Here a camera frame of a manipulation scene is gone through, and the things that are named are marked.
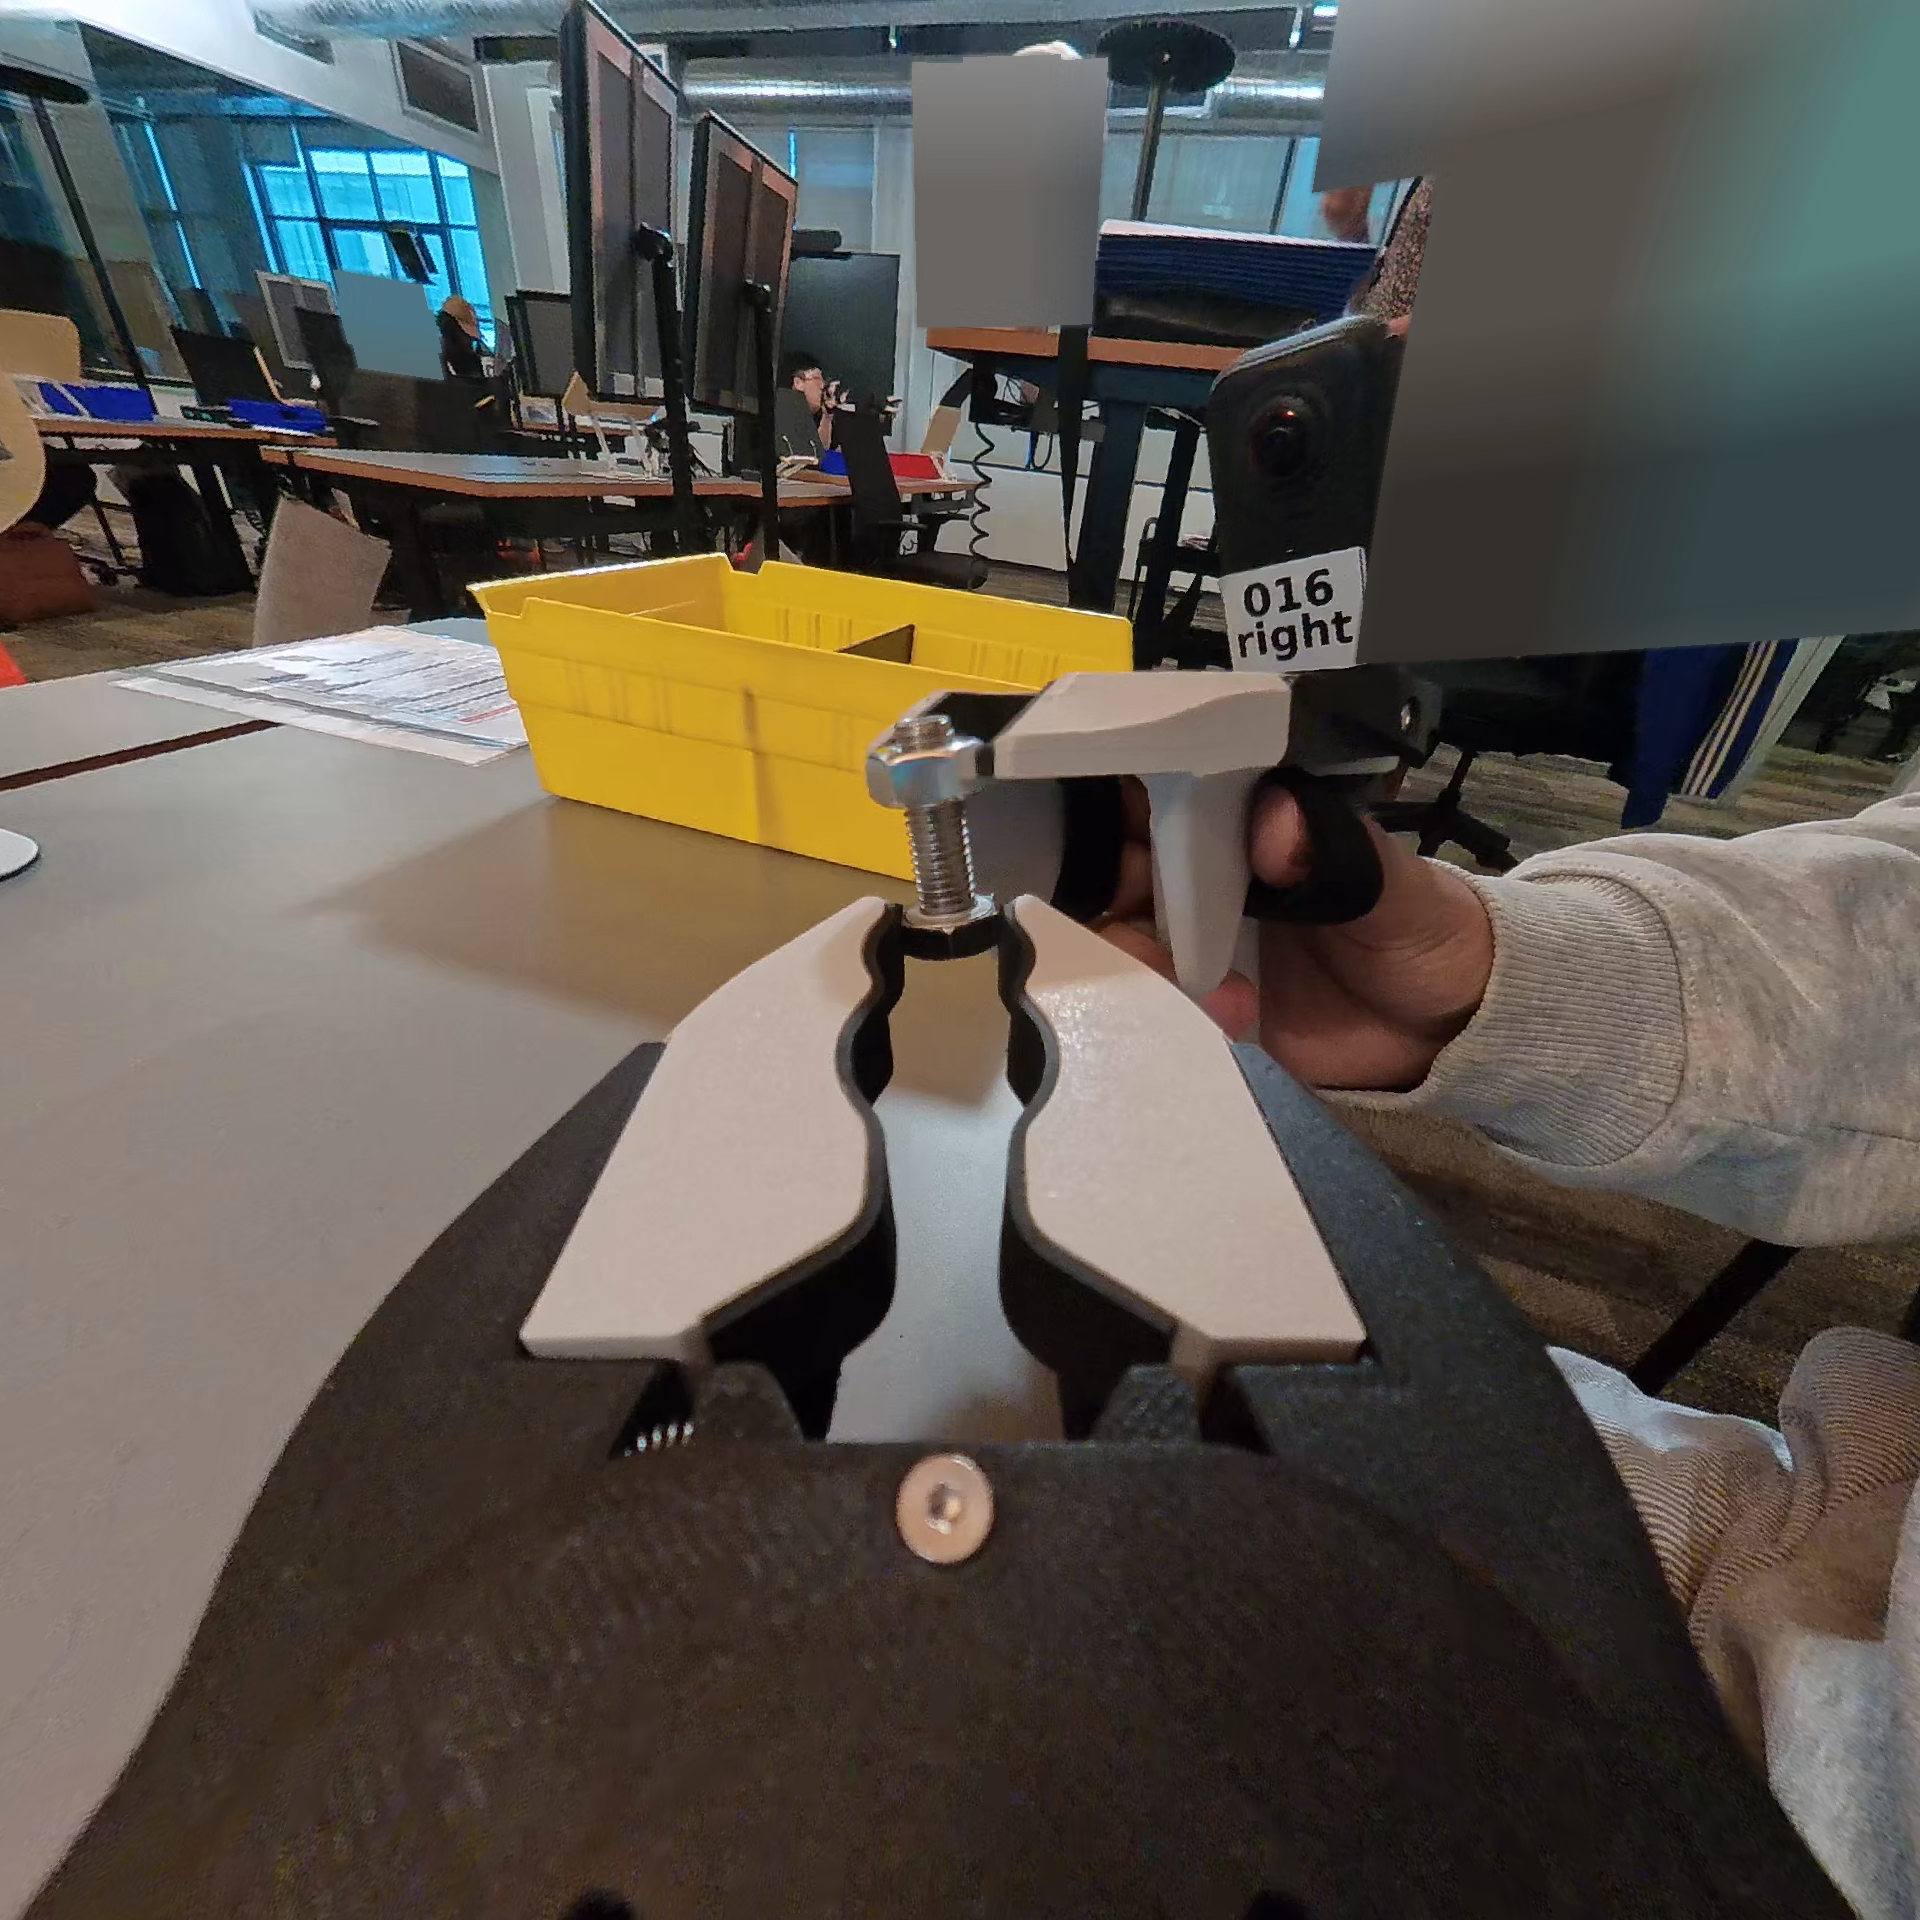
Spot grey desk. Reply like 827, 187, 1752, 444
0, 618, 1173, 1877

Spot long background desk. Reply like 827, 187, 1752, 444
30, 411, 339, 579
264, 448, 988, 560

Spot silver threaded bolt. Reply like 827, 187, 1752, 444
900, 714, 993, 963

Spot printed paper sheet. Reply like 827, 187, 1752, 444
116, 627, 531, 768

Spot standing desk with blue legs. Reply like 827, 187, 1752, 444
929, 328, 1265, 620

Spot black backpack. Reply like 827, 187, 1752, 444
128, 472, 256, 596

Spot black floor lamp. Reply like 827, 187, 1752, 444
1094, 24, 1242, 227

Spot striped grey trousers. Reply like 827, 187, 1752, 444
1552, 1345, 1877, 1683

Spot tall dark monitor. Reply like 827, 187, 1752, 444
557, 0, 685, 406
681, 116, 800, 426

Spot stack of blue mats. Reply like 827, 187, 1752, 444
1094, 222, 1385, 340

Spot black flat monitor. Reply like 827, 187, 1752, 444
779, 252, 906, 405

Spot blue striped jacket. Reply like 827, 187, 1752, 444
1612, 638, 1845, 829

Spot black office chair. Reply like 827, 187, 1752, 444
1371, 747, 1520, 876
830, 405, 993, 594

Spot person's right forearm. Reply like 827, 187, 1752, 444
1320, 796, 1920, 1248

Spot person's right hand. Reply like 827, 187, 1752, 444
1101, 779, 1502, 1089

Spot black metal leg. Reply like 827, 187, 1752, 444
1633, 1241, 1806, 1396

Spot large yellow plastic bin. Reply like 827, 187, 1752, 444
468, 550, 1134, 881

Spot grey sweatshirt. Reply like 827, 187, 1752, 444
1686, 1329, 1920, 1920

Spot silver hex nut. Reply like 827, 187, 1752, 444
866, 720, 988, 806

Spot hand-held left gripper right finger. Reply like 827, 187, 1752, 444
997, 897, 1370, 1368

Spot tan wooden board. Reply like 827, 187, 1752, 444
0, 373, 51, 531

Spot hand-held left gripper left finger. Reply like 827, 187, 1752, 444
520, 897, 902, 1365

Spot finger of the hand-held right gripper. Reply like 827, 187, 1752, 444
873, 689, 1051, 753
993, 673, 1297, 781

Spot beige panel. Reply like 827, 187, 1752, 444
252, 496, 395, 650

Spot brown bag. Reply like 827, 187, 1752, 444
0, 526, 99, 627

